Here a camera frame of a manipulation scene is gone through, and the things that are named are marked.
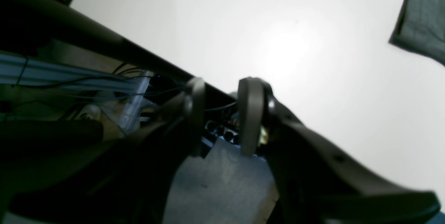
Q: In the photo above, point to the aluminium frame profile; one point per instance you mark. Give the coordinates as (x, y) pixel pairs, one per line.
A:
(20, 70)

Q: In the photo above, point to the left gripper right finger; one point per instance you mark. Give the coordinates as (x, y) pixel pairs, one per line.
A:
(317, 182)

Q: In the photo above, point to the dark grey T-shirt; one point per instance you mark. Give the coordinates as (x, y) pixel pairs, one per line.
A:
(420, 28)

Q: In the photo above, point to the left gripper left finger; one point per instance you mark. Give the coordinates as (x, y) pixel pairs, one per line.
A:
(61, 172)

